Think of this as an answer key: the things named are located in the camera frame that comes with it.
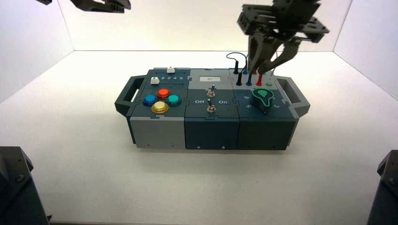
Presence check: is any blue round push button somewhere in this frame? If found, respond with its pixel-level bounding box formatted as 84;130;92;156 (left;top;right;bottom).
142;94;158;107

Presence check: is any blue banana plug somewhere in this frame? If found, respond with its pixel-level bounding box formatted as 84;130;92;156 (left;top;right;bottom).
242;66;253;87

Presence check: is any dark grey control task box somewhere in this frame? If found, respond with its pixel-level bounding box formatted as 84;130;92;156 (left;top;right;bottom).
114;67;311;151

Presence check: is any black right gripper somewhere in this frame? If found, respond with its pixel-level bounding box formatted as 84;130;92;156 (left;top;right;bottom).
237;0;330;75

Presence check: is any green round push button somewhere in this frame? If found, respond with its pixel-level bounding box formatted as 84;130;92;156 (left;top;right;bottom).
165;94;182;107

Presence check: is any yellow round push button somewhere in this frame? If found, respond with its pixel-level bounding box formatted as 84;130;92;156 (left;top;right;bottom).
151;101;169;114

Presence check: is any red banana plug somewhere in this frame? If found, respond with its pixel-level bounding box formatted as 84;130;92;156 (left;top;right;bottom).
252;69;264;87

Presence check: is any red round push button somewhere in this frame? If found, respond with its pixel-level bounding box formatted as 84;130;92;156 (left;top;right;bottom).
156;88;171;100

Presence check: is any green rotary pointer knob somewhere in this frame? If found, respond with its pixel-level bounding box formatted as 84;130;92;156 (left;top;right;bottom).
250;88;275;113

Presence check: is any black wire with plugs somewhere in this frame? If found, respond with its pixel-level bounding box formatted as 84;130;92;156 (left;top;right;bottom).
226;52;249;87

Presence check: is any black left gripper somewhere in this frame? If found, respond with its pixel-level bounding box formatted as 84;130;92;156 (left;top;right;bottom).
36;0;132;14

